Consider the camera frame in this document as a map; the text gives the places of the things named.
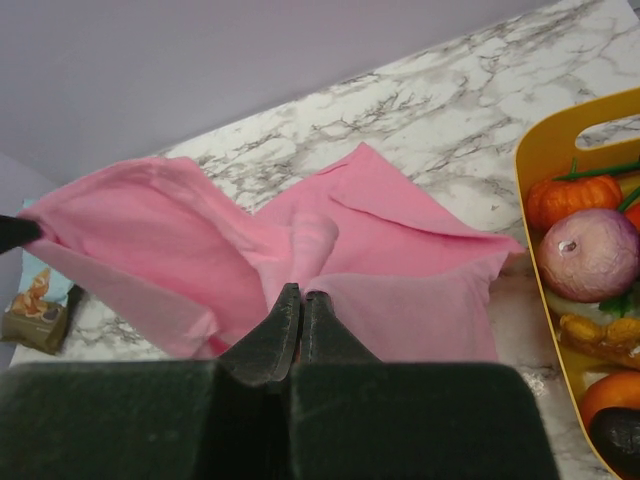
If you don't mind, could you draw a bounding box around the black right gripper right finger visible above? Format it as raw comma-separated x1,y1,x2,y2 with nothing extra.
290,292,559,479

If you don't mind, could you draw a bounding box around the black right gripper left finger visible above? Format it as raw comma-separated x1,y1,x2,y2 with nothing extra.
1,285,301,479

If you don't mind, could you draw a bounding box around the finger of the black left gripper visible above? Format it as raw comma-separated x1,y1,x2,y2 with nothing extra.
0,215,43,253

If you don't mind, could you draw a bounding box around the pink t-shirt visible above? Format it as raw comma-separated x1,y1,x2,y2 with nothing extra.
21,144,522,362

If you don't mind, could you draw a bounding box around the blue chips bag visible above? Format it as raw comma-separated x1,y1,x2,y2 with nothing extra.
0,198,84,356

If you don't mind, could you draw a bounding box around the dark avocado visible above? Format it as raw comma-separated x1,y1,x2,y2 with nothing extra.
589,407,639,479

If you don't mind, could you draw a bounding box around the orange fruit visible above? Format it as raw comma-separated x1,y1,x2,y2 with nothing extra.
579,371,639,431

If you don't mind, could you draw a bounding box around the ginger root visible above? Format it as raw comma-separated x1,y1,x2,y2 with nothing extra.
559,314,639,370

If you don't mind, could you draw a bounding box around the purple onion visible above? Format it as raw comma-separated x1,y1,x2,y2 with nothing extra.
536,208,639,303

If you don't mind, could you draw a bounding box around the small orange pumpkin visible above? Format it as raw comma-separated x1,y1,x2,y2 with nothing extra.
525,175,623,232

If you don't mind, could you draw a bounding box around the yellow plastic basket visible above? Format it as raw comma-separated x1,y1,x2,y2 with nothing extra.
515,89,639,479

